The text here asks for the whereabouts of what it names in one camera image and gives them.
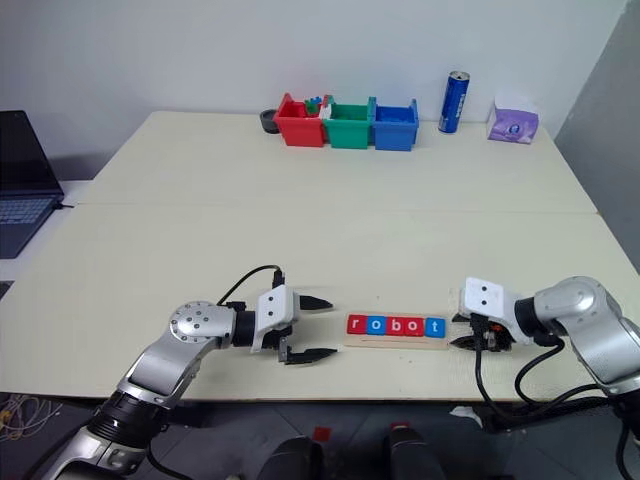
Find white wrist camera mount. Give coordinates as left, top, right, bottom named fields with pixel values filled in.
left=249, top=285, right=304, bottom=355
left=458, top=277, right=534, bottom=346

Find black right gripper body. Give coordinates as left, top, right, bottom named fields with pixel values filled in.
left=466, top=314, right=514, bottom=354

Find blue plastic bin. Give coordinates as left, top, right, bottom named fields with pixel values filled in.
left=372, top=98, right=420, bottom=152

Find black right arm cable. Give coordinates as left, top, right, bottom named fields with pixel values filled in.
left=473, top=334, right=626, bottom=431

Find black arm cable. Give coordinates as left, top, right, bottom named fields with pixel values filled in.
left=215, top=264, right=286, bottom=307
left=473, top=334, right=626, bottom=431

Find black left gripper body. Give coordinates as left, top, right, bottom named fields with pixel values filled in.
left=260, top=293, right=306, bottom=362

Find dark laptop computer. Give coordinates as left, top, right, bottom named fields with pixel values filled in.
left=0, top=110, right=66, bottom=260

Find white crumpled paper scrap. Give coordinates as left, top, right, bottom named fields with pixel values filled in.
left=449, top=405, right=484, bottom=426

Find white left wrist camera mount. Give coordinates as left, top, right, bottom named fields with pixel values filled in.
left=249, top=285, right=304, bottom=355

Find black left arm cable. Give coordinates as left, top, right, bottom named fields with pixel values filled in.
left=215, top=264, right=286, bottom=307

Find black round bowl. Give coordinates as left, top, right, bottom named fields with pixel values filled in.
left=259, top=108, right=282, bottom=135

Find green plastic bin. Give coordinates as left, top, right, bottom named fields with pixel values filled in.
left=321, top=95, right=377, bottom=150

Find pale tangled floor cables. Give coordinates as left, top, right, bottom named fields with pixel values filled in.
left=0, top=393, right=64, bottom=444

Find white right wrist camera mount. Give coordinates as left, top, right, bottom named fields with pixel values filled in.
left=458, top=277, right=534, bottom=346

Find red plastic bin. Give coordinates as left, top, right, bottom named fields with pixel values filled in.
left=273, top=92, right=331, bottom=148

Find dark rounded shape red tip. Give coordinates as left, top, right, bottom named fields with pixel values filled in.
left=383, top=422, right=442, bottom=480

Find purple tissue box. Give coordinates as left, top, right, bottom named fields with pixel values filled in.
left=487, top=91, right=540, bottom=145

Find blue drink can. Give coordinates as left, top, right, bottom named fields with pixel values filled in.
left=438, top=70, right=471, bottom=135

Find wooden letter tray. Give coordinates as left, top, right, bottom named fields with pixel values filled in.
left=343, top=313, right=451, bottom=352

